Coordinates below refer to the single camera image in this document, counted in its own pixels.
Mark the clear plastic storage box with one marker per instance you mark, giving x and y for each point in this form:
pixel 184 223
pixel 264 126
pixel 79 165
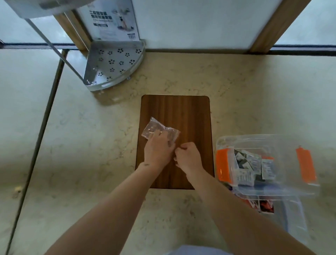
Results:
pixel 278 147

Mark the white printed product box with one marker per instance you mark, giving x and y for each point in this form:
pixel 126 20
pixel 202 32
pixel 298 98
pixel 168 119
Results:
pixel 110 18

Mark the clear plastic box lid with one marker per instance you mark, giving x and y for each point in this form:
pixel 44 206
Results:
pixel 291 212

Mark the person's right hand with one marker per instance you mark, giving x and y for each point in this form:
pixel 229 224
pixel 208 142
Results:
pixel 190 159

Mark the dark window rail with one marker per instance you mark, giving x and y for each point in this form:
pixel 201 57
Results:
pixel 301 48

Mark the red black printed packet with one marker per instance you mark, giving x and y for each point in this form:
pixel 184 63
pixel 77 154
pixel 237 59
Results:
pixel 263 205

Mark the narrow orange box latch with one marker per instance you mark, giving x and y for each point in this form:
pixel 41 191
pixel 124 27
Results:
pixel 305 164

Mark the person's left forearm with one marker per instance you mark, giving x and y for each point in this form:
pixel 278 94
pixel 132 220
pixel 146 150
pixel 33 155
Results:
pixel 112 210

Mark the clear plastic bag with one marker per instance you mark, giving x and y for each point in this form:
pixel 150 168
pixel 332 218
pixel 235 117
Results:
pixel 151 128

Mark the silver metal shelf tier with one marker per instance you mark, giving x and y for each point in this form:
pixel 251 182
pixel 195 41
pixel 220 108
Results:
pixel 39 6

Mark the brown wooden cutting board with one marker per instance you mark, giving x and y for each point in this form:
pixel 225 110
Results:
pixel 178 115

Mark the person's left fingers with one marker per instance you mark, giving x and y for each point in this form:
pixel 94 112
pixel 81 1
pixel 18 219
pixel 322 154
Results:
pixel 166 136

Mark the person's right forearm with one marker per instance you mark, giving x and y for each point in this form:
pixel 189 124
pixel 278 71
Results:
pixel 236 215

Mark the person's right fingers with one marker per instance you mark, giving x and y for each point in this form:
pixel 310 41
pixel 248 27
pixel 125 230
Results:
pixel 182 152

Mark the silver metal shelf pole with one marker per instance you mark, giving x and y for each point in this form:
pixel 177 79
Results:
pixel 52 50

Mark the silver metal corner shelf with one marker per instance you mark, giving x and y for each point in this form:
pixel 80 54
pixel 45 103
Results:
pixel 115 63

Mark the white printed packet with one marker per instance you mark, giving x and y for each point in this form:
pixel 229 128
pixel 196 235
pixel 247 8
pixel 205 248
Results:
pixel 267 168
pixel 244 177
pixel 252 160

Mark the person's left hand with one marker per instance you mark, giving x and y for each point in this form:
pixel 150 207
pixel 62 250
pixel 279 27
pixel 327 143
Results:
pixel 157 151

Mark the wooden window frame post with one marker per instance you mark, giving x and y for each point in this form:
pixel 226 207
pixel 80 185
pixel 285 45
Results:
pixel 280 25
pixel 76 31

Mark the wide orange box latch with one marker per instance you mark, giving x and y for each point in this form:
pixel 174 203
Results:
pixel 224 165

